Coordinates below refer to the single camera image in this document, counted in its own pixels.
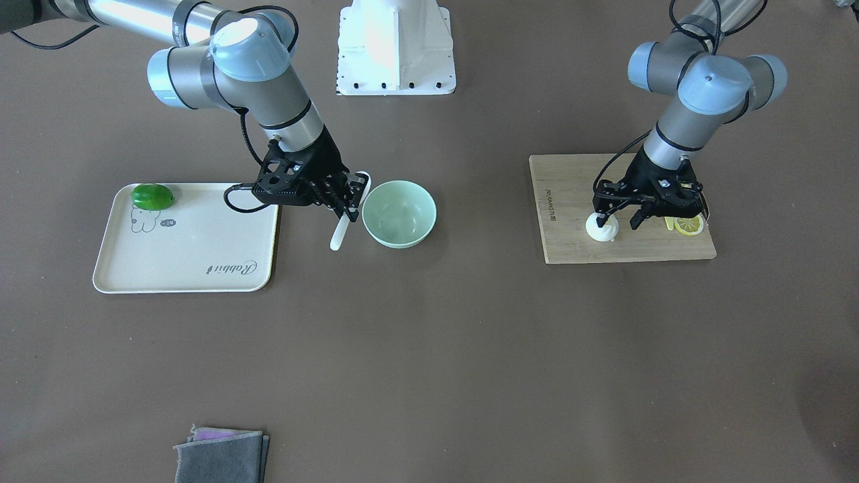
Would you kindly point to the lower lemon slice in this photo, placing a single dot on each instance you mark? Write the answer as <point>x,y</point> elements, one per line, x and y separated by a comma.
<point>690,226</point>

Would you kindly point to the light green ceramic bowl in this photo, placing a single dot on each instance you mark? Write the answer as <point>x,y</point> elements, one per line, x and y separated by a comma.
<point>399,214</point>

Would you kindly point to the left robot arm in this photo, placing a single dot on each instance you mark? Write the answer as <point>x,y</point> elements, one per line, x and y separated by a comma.
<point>708,90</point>

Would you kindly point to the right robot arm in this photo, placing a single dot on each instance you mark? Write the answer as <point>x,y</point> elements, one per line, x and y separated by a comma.
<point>240,61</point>

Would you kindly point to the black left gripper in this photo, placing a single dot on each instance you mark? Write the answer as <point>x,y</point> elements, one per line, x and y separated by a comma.
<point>645,170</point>

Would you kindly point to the wooden cutting board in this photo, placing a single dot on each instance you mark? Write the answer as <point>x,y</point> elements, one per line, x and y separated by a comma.
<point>563,198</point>

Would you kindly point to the cream rabbit tray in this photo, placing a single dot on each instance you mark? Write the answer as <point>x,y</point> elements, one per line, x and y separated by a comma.
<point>199,244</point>

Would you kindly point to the white ceramic spoon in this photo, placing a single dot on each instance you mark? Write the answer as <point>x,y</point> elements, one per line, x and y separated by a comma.
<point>340,231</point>

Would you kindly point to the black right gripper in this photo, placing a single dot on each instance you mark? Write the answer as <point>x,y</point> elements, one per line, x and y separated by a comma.
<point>328,164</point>

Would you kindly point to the white steamed bun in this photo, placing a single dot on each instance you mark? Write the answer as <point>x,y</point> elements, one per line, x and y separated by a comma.
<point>600,228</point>

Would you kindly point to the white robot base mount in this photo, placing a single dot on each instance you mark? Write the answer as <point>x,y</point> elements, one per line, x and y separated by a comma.
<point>395,48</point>

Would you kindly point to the green lime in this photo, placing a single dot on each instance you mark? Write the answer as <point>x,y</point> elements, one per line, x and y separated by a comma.
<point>152,197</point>

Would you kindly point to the folded grey cloth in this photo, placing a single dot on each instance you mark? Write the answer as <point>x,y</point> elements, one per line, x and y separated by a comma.
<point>222,455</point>

